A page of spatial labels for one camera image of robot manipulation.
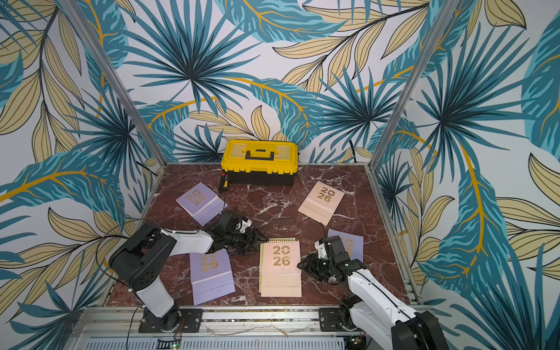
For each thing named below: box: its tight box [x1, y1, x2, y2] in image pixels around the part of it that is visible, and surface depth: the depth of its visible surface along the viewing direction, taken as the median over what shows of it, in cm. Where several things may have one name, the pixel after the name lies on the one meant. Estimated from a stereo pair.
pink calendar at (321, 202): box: [297, 180, 346, 227], surface depth 105 cm
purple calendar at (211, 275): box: [188, 247, 237, 307], surface depth 83 cm
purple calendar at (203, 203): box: [175, 181, 229, 227], surface depth 105 cm
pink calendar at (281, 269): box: [261, 240, 302, 298], surface depth 84 cm
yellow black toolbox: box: [220, 140, 299, 187], surface depth 102 cm
